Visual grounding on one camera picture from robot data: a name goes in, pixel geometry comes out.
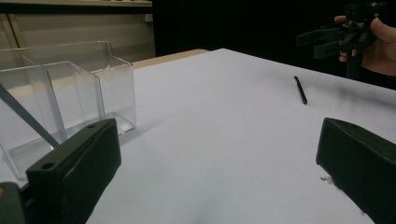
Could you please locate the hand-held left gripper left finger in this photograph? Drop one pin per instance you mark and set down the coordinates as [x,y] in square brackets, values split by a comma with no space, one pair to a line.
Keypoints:
[74,174]

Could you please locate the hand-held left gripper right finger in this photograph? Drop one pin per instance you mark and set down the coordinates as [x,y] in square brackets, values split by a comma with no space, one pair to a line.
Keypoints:
[358,161]

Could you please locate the black pen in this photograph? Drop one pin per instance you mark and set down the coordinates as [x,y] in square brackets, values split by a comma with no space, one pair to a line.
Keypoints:
[300,90]

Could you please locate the blue pencil with gold band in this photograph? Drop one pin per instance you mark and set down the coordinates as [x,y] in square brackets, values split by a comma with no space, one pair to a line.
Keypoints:
[25,116]

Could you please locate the clear acrylic divided container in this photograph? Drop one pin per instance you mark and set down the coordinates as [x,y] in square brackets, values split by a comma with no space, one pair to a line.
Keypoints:
[120,90]

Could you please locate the beige office desk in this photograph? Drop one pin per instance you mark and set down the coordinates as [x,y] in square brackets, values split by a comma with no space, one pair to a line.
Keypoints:
[77,31]

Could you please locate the white wall socket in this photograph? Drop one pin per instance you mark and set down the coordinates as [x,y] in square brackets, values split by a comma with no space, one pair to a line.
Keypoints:
[148,17]

